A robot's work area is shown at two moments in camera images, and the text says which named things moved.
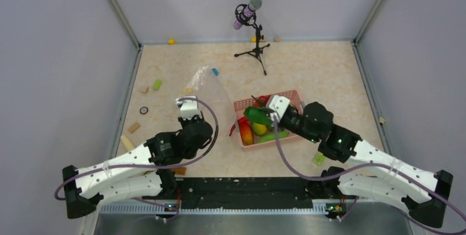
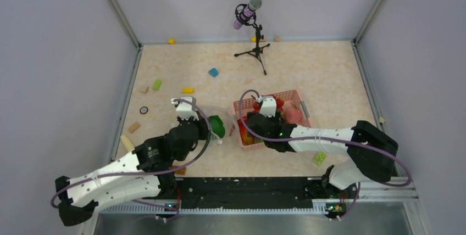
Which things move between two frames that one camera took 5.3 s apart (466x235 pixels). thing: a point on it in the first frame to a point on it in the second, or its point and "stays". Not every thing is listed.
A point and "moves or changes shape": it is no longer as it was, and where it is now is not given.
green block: x=157 y=84 stays
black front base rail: x=200 y=193 stays
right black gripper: x=280 y=123 to x=277 y=118
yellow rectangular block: x=188 y=90 stays
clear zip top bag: x=206 y=84 moves or changes shape
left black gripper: x=184 y=122 stays
